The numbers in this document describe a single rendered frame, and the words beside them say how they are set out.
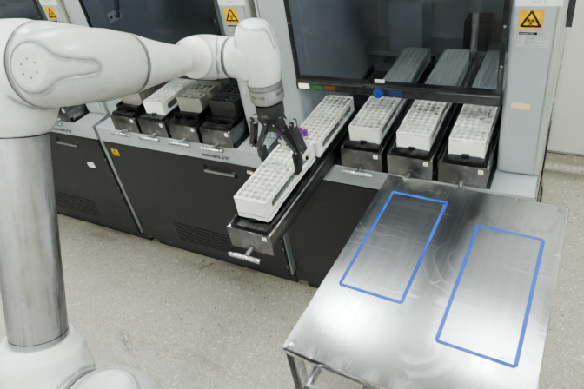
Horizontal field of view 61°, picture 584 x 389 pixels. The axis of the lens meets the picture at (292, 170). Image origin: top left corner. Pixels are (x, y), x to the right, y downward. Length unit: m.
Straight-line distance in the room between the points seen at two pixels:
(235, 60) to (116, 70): 0.51
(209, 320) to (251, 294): 0.21
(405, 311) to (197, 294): 1.42
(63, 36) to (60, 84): 0.07
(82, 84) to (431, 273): 0.79
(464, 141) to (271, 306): 1.14
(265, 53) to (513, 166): 0.78
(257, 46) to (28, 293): 0.70
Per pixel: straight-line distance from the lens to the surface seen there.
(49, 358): 1.01
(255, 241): 1.33
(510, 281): 1.15
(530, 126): 1.48
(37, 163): 0.91
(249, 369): 2.04
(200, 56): 1.24
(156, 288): 2.45
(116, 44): 0.79
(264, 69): 1.22
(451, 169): 1.48
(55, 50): 0.74
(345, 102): 1.71
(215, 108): 1.85
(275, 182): 1.34
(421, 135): 1.49
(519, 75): 1.41
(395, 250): 1.19
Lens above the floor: 1.67
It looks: 35 degrees down
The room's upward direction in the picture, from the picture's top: 11 degrees counter-clockwise
